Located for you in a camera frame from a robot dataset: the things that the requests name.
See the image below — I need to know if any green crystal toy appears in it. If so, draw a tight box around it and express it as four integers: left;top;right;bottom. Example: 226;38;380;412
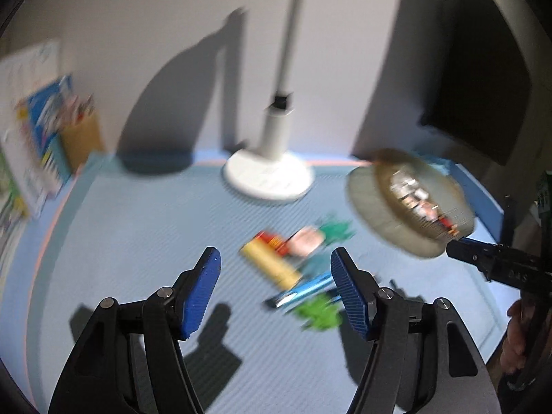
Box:
292;294;343;332

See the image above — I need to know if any light blue crystal toy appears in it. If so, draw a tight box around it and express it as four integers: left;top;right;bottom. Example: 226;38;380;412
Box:
300;252;331;278

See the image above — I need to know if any white desk lamp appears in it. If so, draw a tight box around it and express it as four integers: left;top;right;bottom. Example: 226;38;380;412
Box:
223;0;315;204

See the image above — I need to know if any teal crystal toy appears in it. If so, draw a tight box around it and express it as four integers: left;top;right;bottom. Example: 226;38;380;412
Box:
317;213;356;247

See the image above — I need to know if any blue illustrated book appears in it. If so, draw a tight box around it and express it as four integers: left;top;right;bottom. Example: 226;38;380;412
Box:
17;74;74;196

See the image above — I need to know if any green book stack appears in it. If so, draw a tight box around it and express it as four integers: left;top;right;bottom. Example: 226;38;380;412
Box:
0;153;27;274

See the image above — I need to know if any light blue quilted mat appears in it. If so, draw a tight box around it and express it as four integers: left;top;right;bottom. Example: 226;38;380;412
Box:
1;156;505;413

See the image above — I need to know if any red lighter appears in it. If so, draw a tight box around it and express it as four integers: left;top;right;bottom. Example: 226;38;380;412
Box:
255;231;290;257

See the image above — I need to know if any blue pen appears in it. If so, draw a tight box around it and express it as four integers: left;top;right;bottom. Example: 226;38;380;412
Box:
264;272;335;309

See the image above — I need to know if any amber ribbed glass bowl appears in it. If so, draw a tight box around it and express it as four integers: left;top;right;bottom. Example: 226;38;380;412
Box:
346;149;475;259

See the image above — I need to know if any yellow eraser block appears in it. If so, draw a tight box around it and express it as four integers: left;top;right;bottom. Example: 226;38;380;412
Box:
240;238;302;290

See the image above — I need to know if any pink oval dish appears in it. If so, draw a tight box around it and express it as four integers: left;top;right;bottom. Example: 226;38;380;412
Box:
286;226;326;258

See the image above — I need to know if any white booklet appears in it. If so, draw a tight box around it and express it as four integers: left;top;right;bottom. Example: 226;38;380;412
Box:
1;39;60;218

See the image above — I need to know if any right hand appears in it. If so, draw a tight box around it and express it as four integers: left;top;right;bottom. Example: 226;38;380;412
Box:
500;300;527;375

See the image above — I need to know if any black monitor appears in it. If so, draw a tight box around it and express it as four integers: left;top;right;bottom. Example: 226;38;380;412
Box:
420;0;531;166

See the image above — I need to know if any brown cardboard holder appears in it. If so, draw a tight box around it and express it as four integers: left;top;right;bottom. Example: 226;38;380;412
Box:
60;112;106;174

